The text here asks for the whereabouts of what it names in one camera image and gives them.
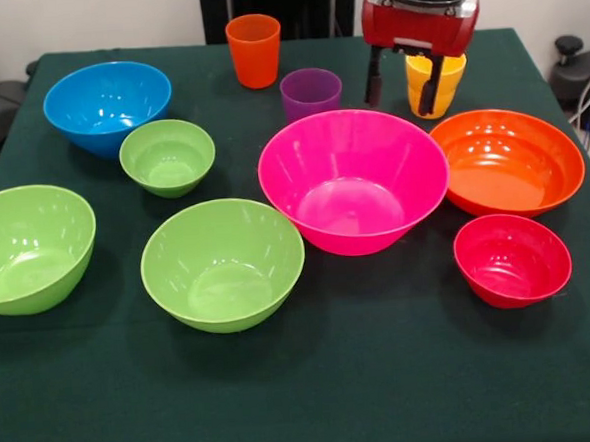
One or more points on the large green plastic bowl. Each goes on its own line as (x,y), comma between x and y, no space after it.
(222,265)
(26,247)

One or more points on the pink plastic bowl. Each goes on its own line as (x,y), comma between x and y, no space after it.
(353,187)

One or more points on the dark green tablecloth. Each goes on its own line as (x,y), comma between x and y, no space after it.
(335,379)

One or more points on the small green plastic bowl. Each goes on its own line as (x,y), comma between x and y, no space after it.
(166,164)

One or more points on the blue plastic bowl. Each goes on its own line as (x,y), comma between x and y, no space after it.
(107,102)

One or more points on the purple plastic cup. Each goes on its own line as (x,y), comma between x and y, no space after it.
(311,97)

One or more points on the small red plastic bowl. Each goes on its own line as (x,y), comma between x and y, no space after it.
(513,263)

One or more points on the black equipment base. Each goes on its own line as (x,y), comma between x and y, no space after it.
(571,74)

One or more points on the orange plastic bowl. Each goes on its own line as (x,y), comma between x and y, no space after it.
(512,167)

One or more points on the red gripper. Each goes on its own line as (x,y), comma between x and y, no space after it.
(413,26)

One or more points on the yellow plastic cup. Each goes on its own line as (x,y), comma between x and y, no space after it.
(454,73)
(450,101)

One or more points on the orange plastic cup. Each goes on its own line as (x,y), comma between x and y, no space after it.
(254,53)

